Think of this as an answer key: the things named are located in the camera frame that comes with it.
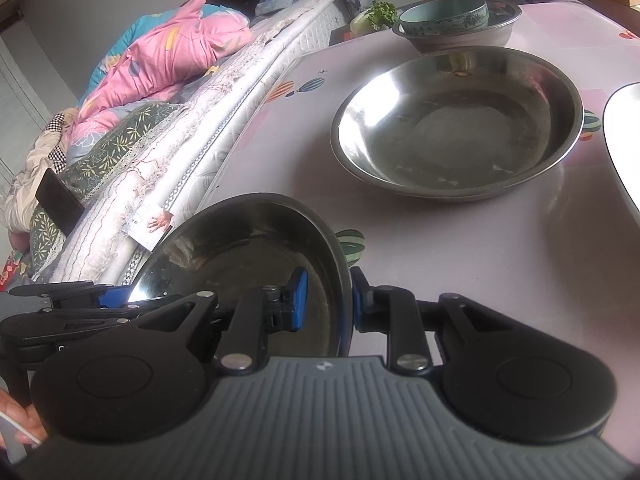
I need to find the beige crumpled cloth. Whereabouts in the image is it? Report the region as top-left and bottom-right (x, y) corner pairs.
(0, 130), (67, 234)

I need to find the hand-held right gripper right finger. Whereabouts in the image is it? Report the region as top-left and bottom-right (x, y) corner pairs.
(350, 266), (501, 376)

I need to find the shallow steel plate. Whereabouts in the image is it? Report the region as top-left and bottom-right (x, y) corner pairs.
(129, 192), (354, 359)

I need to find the medium steel bowl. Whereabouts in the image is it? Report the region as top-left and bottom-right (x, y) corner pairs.
(392, 0), (524, 54)

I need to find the black and white checkered cloth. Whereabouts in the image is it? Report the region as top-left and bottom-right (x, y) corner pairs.
(45, 110), (82, 172)

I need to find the napa cabbage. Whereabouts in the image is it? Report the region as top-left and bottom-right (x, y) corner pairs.
(349, 1), (399, 37)

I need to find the teal ceramic bowl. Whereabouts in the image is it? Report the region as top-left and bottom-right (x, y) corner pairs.
(398, 0), (490, 39)

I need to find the green leaf-pattern pillow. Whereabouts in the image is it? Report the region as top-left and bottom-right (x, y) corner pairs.
(29, 102), (189, 267)

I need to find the large steel basin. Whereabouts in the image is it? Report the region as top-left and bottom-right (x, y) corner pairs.
(330, 45), (585, 204)

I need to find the pink and blue quilt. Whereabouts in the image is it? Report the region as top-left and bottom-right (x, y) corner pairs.
(65, 0), (254, 137)

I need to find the black phone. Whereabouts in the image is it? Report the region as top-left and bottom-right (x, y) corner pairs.
(35, 167), (86, 239)

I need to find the paper tag on mattress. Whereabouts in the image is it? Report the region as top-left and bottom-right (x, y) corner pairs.
(128, 204), (175, 251)

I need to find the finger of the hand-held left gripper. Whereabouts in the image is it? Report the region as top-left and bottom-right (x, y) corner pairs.
(0, 296), (171, 348)
(9, 282), (133, 309)

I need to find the white printed ceramic plate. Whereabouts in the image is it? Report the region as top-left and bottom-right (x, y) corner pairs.
(602, 82), (640, 217)

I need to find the bed with patterned mattress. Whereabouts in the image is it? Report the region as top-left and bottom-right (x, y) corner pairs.
(30, 0), (352, 286)

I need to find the person's left hand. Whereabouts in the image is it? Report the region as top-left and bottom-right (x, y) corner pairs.
(0, 390), (46, 451)

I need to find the pink printed tablecloth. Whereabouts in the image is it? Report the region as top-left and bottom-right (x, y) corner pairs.
(165, 0), (640, 376)

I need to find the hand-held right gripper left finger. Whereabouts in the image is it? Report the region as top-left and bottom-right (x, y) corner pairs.
(135, 266), (308, 373)

